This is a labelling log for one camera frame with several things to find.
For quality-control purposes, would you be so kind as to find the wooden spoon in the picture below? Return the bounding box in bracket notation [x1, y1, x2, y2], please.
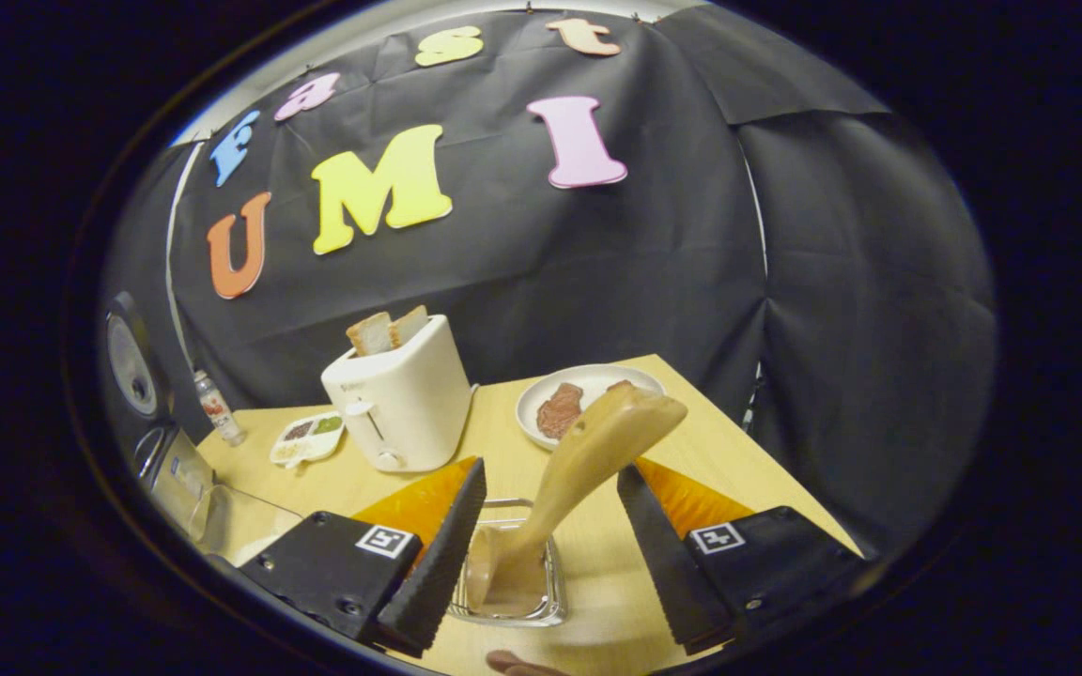
[464, 380, 689, 607]

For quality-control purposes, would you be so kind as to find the dark grey rice cooker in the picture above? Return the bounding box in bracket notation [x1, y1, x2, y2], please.
[101, 289, 218, 545]

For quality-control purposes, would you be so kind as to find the small bottle with red label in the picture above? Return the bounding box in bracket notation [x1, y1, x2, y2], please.
[192, 369, 247, 448]

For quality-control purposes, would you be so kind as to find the clear box of rice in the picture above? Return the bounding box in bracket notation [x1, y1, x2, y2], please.
[186, 484, 307, 569]

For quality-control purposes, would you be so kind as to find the toast slice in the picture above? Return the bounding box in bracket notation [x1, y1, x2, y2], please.
[346, 312, 395, 358]
[389, 304, 431, 348]

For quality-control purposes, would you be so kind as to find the white round plate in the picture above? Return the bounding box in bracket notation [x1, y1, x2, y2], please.
[515, 364, 666, 452]

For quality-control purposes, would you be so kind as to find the white divided snack dish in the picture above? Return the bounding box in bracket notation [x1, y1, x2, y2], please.
[269, 411, 347, 469]

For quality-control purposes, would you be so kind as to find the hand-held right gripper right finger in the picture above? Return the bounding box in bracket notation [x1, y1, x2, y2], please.
[616, 457, 871, 656]

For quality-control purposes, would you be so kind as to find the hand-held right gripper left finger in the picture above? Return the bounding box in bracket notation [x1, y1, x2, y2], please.
[239, 457, 488, 658]

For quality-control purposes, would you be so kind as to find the clear chopstick holder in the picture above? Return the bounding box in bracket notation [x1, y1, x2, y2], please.
[447, 498, 568, 628]

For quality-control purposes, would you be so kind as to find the white toaster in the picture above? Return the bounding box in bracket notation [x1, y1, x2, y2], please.
[320, 315, 474, 473]

